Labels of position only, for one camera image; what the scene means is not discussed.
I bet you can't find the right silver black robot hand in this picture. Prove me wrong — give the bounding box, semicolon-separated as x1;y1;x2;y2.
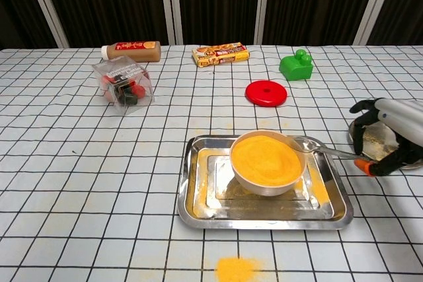
349;98;423;177

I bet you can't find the metal spoon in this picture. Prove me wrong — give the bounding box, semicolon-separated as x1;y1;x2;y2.
290;136;364;160

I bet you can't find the white bowl of yellow powder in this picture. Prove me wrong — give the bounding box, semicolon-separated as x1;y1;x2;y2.
229;129;308;197

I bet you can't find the rectangular steel tray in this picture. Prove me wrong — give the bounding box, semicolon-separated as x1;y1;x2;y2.
177;134;354;231

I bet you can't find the white grid-patterned tablecloth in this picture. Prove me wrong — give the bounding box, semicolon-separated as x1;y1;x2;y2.
0;44;423;282

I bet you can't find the oval steel plate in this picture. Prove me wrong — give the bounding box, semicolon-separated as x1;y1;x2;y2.
348;119;423;170

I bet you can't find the green toy building block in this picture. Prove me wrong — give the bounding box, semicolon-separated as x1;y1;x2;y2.
278;49;314;82

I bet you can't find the red plastic disc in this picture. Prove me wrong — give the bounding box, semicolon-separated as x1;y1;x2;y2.
245;79;288;108

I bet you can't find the yellow curry box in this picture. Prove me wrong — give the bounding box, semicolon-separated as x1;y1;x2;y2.
192;42;250;69

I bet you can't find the spilled yellow powder heap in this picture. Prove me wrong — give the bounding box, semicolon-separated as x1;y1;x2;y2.
214;256;265;282

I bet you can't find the brown drink bottle red label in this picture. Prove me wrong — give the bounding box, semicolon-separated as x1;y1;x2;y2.
100;40;161;63

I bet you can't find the clear box of coffee capsules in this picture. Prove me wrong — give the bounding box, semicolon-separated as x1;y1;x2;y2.
92;55;156;117

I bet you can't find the dark folding screen white frame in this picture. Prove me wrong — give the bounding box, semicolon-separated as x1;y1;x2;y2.
0;0;423;50

